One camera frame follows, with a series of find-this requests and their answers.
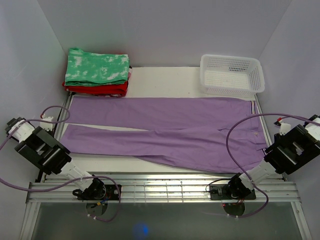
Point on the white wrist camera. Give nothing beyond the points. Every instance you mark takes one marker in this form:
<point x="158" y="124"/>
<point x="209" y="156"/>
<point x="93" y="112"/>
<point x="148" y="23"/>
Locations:
<point x="284" y="127"/>
<point x="47" y="122"/>

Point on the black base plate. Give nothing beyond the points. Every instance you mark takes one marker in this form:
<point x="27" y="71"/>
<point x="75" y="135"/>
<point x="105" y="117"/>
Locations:
<point x="107" y="192"/>
<point x="226" y="192"/>

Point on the green white patterned folded garment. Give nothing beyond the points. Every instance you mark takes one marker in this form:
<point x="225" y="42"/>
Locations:
<point x="86" y="69"/>

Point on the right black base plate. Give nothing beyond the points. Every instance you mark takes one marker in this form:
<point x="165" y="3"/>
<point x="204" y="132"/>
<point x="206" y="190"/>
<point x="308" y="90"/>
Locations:
<point x="226" y="192"/>

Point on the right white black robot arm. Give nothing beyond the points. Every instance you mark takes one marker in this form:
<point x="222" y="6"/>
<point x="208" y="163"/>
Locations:
<point x="291" y="150"/>

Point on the purple trousers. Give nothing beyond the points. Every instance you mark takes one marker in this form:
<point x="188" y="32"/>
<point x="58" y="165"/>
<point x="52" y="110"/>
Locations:
<point x="208" y="134"/>

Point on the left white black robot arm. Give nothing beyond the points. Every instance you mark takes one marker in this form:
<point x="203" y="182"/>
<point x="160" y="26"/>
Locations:
<point x="41" y="149"/>

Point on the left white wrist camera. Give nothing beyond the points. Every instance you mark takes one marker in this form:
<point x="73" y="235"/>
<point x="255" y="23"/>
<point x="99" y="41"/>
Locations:
<point x="47" y="122"/>

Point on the white perforated plastic basket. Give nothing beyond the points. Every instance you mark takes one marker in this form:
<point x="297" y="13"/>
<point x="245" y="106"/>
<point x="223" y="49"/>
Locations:
<point x="231" y="76"/>

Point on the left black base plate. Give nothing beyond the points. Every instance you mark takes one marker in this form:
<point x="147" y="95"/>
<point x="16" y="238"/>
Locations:
<point x="107" y="192"/>

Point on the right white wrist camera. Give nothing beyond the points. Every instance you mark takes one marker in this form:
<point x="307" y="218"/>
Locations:
<point x="284" y="127"/>

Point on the red folded garment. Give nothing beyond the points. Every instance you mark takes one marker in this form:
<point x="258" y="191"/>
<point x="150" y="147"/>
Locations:
<point x="112" y="90"/>

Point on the aluminium rail frame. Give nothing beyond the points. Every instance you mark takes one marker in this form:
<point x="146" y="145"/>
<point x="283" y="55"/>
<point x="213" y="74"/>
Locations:
<point x="160" y="203"/>

